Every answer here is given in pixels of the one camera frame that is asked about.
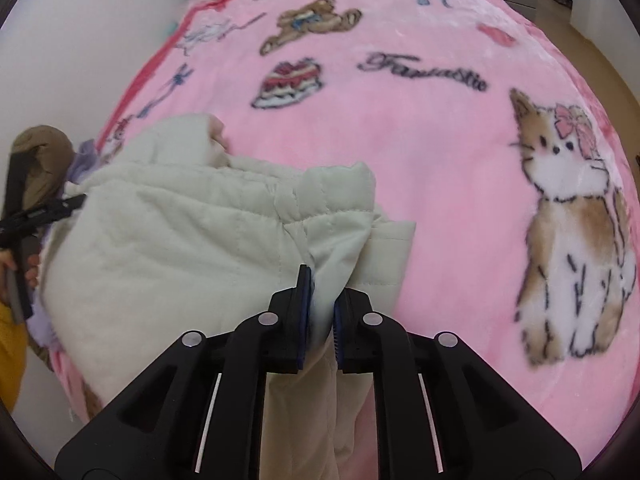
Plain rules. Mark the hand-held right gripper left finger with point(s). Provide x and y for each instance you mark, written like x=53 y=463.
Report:
x=304 y=310

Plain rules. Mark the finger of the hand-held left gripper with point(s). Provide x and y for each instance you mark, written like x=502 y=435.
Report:
x=45 y=214

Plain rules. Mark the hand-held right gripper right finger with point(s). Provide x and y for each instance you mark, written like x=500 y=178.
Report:
x=341 y=325

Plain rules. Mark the cream quilted jacket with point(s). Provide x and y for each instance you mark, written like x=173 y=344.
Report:
x=175 y=260

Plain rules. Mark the person's left hand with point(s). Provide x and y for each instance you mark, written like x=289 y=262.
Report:
x=33 y=270

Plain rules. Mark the tan padded jacket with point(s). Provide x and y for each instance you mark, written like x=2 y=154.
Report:
x=47 y=160

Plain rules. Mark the lavender garment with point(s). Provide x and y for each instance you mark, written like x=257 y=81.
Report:
x=82 y=162

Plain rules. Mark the person's yellow clothing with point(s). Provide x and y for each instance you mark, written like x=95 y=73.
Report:
x=10 y=355

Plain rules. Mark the pink printed blanket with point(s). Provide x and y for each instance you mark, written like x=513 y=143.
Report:
x=425 y=160

